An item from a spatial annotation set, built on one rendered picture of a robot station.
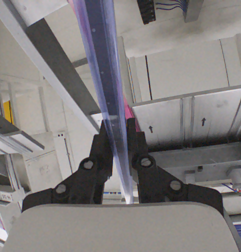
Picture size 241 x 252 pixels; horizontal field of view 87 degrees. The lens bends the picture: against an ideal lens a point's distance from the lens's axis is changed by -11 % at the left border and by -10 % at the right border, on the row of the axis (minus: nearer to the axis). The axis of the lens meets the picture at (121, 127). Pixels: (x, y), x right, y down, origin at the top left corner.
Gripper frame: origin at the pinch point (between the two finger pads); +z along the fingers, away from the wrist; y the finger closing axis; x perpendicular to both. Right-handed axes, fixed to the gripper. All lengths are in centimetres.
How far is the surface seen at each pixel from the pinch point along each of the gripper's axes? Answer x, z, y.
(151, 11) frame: 10.6, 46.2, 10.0
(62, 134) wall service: -137, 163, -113
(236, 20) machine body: 8, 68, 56
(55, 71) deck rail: 3.0, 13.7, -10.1
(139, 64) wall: -46, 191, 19
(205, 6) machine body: 13, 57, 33
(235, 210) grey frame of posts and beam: -42, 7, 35
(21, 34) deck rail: 8.9, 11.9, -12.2
